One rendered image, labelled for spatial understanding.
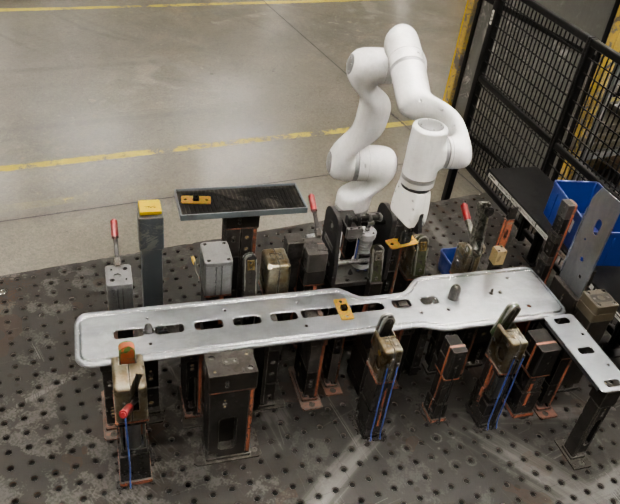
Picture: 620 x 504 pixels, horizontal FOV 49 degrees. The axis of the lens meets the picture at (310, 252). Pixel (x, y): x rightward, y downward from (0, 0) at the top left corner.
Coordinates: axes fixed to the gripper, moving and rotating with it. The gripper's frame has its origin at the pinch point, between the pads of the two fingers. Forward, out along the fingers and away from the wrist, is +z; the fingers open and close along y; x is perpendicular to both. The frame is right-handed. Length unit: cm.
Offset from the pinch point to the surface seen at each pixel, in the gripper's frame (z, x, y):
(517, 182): 24, 82, -41
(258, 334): 25.4, -38.2, -1.1
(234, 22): 138, 147, -495
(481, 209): 6.1, 35.1, -10.2
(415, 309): 25.6, 7.6, 4.0
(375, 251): 17.1, 2.9, -13.8
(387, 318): 15.4, -9.4, 13.1
